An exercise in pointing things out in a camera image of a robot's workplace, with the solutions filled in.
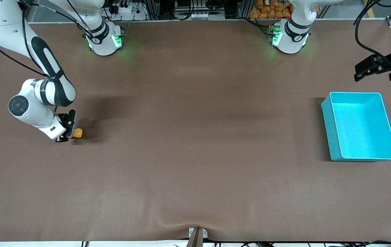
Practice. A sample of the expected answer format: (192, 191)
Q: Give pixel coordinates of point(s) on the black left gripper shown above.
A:
(389, 61)

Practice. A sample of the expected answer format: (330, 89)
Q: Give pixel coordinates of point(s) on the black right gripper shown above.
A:
(68, 120)

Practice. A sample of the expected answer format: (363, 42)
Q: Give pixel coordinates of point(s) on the yellow beetle toy car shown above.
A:
(78, 133)

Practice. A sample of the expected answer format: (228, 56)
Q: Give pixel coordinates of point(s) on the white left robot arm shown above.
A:
(289, 41)

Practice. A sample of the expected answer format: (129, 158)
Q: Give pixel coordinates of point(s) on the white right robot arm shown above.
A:
(37, 113)

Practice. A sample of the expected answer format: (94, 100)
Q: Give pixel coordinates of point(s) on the teal plastic bin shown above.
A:
(363, 130)

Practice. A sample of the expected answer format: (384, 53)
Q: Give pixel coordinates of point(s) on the orange snack bag pile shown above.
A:
(271, 10)

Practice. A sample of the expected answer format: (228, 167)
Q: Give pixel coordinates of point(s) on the brown table mat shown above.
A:
(195, 137)

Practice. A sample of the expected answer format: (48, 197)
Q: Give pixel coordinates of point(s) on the white power strip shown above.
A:
(137, 15)

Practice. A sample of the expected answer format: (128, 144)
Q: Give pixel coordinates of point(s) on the grey equipment rack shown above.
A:
(199, 15)

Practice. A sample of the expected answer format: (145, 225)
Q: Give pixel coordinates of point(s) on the metal table clamp bracket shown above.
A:
(197, 236)

